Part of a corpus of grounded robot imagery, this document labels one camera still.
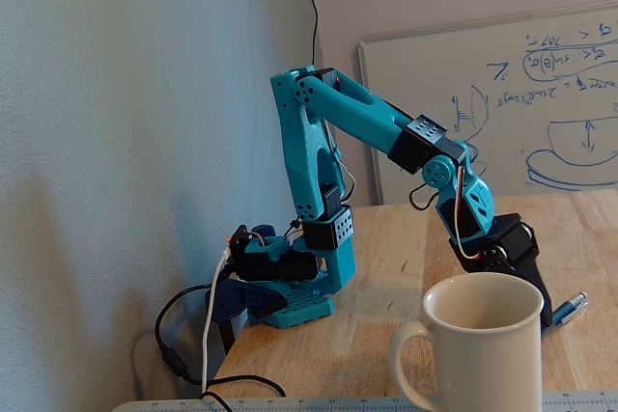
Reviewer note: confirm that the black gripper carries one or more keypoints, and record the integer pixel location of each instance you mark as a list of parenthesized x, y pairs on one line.
[(513, 244)]

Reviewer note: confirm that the blue and silver pen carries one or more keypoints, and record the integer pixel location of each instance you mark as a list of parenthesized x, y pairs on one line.
[(572, 308)]

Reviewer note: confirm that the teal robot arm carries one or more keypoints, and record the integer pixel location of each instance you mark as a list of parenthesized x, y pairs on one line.
[(295, 142)]

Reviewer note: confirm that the cream ceramic mug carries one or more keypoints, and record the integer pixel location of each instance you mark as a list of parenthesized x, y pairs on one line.
[(483, 359)]

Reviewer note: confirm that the whiteboard with blue writing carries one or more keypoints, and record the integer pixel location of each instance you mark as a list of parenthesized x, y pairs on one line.
[(531, 142)]

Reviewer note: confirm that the blue and black clamp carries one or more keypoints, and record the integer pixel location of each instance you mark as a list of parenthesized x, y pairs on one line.
[(232, 301)]

